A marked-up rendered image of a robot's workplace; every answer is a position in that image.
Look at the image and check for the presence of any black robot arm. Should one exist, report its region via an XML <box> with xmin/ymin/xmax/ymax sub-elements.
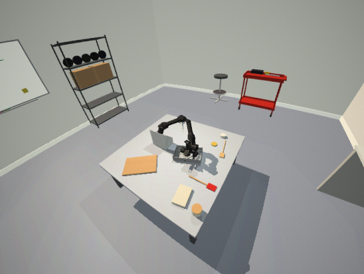
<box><xmin>157</xmin><ymin>115</ymin><xmax>199</xmax><ymax>157</ymax></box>

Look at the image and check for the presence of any orange cylinder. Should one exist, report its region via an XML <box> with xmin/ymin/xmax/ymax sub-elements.
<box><xmin>191</xmin><ymin>204</ymin><xmax>203</xmax><ymax>217</ymax></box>

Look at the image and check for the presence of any red spatula with wooden handle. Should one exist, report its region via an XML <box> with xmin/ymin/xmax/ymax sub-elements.
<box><xmin>189</xmin><ymin>175</ymin><xmax>217</xmax><ymax>192</ymax></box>

